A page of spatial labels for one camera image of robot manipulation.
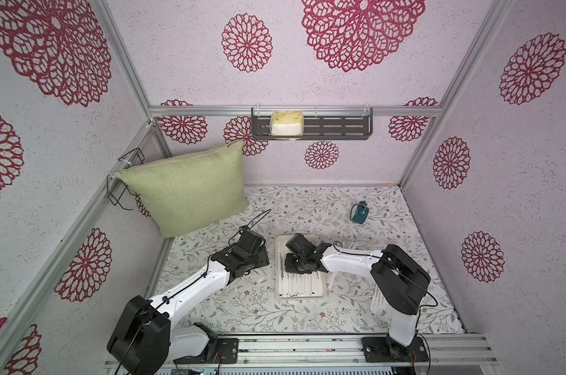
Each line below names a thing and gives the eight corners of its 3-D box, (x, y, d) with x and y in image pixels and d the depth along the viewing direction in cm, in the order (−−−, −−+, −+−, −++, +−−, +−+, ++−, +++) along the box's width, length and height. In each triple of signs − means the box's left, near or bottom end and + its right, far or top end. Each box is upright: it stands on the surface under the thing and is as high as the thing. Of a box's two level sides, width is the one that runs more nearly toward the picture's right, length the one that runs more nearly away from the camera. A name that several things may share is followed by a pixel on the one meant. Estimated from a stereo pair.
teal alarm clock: (352, 224, 108) (357, 212, 101) (355, 212, 113) (359, 200, 106) (362, 226, 107) (367, 214, 100) (364, 214, 112) (369, 202, 105)
